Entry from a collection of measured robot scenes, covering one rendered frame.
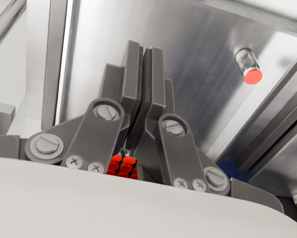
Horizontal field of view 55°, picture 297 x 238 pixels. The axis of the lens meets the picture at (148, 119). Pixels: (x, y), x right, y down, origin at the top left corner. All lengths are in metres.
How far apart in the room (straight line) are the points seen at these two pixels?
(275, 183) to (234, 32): 0.36
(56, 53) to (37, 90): 0.09
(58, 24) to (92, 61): 0.07
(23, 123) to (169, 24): 0.27
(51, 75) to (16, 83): 1.29
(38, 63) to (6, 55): 1.18
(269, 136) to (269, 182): 0.17
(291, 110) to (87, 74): 0.29
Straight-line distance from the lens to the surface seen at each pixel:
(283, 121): 0.47
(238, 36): 0.37
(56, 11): 0.34
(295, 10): 0.38
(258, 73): 0.36
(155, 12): 0.35
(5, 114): 0.50
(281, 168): 0.60
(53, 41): 0.36
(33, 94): 0.45
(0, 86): 1.73
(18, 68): 1.61
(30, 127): 0.48
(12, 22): 1.01
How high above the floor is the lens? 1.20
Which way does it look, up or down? 45 degrees down
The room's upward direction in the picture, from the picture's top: 179 degrees counter-clockwise
